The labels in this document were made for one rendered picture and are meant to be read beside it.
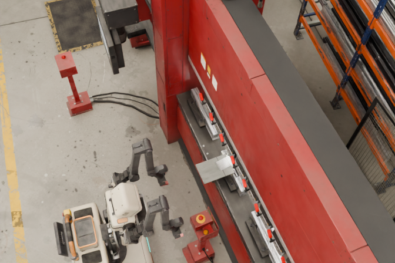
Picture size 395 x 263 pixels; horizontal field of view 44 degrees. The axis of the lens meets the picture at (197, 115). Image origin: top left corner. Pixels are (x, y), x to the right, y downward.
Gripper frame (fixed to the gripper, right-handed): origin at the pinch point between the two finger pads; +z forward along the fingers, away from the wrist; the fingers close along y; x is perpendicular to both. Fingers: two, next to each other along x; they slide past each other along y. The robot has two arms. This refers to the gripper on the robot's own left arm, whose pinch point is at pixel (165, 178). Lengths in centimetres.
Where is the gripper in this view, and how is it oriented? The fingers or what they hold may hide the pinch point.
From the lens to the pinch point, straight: 389.6
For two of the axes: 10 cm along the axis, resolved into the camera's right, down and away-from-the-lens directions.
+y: -2.9, -8.2, 5.0
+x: -8.7, 4.5, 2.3
